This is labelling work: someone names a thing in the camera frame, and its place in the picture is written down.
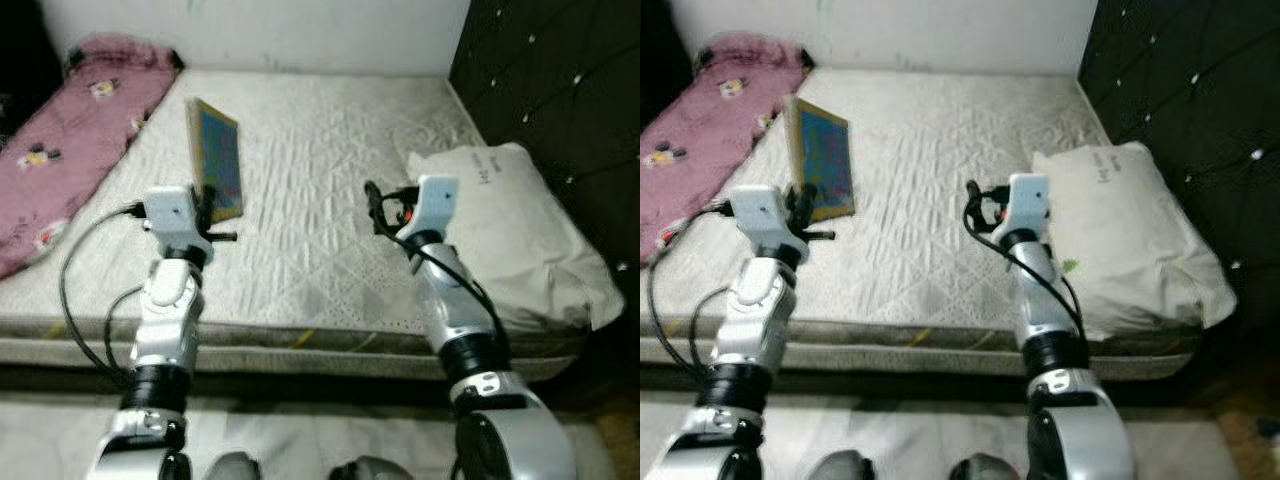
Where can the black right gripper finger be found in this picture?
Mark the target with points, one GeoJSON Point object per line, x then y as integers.
{"type": "Point", "coordinates": [372, 200]}
{"type": "Point", "coordinates": [973, 200]}

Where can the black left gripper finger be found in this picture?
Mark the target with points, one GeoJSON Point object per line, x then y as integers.
{"type": "Point", "coordinates": [208, 205]}
{"type": "Point", "coordinates": [801, 205]}

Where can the yellow blue children's picture book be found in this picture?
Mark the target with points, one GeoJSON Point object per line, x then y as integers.
{"type": "Point", "coordinates": [830, 160]}
{"type": "Point", "coordinates": [225, 160]}

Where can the white pillow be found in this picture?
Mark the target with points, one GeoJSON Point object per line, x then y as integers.
{"type": "Point", "coordinates": [1140, 240]}
{"type": "Point", "coordinates": [530, 240]}

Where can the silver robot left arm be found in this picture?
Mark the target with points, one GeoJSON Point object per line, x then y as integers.
{"type": "Point", "coordinates": [755, 320]}
{"type": "Point", "coordinates": [165, 320]}

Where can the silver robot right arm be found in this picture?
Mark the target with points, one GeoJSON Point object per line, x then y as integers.
{"type": "Point", "coordinates": [450, 300]}
{"type": "Point", "coordinates": [1045, 300]}

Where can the white quilted mattress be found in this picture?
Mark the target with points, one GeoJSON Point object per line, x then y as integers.
{"type": "Point", "coordinates": [930, 180]}
{"type": "Point", "coordinates": [320, 180]}

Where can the purple cartoon print blanket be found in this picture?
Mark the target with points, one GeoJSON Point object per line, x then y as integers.
{"type": "Point", "coordinates": [700, 140]}
{"type": "Point", "coordinates": [70, 140]}

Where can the dotted lower mattress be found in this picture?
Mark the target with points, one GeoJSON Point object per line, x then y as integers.
{"type": "Point", "coordinates": [300, 362]}
{"type": "Point", "coordinates": [900, 362]}

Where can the black tufted headboard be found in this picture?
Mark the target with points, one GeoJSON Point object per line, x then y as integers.
{"type": "Point", "coordinates": [1190, 90]}
{"type": "Point", "coordinates": [560, 90]}

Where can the grey robot right leg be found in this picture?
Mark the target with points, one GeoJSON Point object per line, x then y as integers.
{"type": "Point", "coordinates": [986, 468]}
{"type": "Point", "coordinates": [373, 469]}

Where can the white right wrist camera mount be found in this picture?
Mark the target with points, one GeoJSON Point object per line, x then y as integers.
{"type": "Point", "coordinates": [1028, 205]}
{"type": "Point", "coordinates": [435, 205]}

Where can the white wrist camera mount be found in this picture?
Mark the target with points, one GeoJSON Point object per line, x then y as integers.
{"type": "Point", "coordinates": [435, 205]}
{"type": "Point", "coordinates": [172, 215]}
{"type": "Point", "coordinates": [758, 215]}
{"type": "Point", "coordinates": [1028, 205]}

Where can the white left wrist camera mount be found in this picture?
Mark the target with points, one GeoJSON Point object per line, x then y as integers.
{"type": "Point", "coordinates": [758, 215]}
{"type": "Point", "coordinates": [172, 215]}

